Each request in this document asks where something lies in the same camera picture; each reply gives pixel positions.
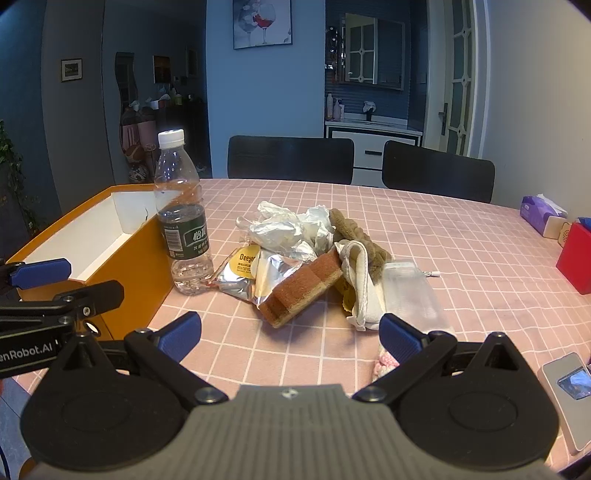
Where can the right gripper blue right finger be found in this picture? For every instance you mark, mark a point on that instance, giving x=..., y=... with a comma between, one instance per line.
x=419, y=355

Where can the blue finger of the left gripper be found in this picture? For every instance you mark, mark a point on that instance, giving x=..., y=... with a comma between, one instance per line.
x=78, y=304
x=26, y=276

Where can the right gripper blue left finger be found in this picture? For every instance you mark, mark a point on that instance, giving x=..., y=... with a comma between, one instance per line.
x=157, y=356

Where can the pink white knitted cloth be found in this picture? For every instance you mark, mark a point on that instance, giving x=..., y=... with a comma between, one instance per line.
x=384, y=364

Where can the white mesh pouch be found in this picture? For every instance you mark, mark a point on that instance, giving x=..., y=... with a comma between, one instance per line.
x=409, y=295

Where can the white terry cloth mitt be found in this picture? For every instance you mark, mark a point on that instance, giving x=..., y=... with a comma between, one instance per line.
x=362, y=300

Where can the silver foil snack bag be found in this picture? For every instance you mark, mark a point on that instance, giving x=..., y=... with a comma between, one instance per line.
x=251, y=273

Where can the brown scrubbing sponge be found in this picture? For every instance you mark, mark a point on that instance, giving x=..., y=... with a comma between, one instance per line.
x=301, y=289

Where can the white plastic bag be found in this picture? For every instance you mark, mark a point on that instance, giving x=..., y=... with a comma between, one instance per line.
x=303, y=237

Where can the orange storage box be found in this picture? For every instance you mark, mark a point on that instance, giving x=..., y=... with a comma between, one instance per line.
x=115, y=235

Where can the potted green plant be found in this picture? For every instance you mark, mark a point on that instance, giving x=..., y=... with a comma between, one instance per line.
x=16, y=183

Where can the pink checkered tablecloth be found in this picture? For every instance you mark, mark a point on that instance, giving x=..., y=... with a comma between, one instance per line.
x=488, y=267

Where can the brown knitted cloth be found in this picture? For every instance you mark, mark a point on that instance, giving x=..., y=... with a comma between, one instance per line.
x=348, y=229

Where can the clear water bottle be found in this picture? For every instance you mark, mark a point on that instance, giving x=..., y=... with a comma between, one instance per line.
x=181, y=214

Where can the white phone device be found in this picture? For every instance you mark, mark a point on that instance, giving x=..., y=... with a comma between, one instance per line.
x=567, y=382

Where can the red box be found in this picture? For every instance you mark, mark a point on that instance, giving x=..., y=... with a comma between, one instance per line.
x=575, y=259

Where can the purple tissue pack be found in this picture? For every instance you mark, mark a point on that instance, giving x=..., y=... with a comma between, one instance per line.
x=544, y=215

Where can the black chair right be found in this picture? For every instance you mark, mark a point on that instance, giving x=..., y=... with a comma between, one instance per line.
x=422, y=170

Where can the black chair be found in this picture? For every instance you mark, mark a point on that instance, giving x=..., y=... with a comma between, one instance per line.
x=289, y=158
x=422, y=170

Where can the white sideboard cabinet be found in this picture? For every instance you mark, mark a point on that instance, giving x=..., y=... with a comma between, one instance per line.
x=369, y=139

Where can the black chair left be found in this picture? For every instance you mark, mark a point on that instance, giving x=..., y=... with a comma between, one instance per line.
x=289, y=158

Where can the white glazed door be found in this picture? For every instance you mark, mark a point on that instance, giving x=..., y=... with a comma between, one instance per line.
x=458, y=76

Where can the small framed wall picture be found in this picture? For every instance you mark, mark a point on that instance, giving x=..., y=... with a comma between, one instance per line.
x=71, y=69

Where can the wine glass wall picture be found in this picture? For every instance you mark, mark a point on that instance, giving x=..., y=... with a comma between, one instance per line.
x=261, y=23

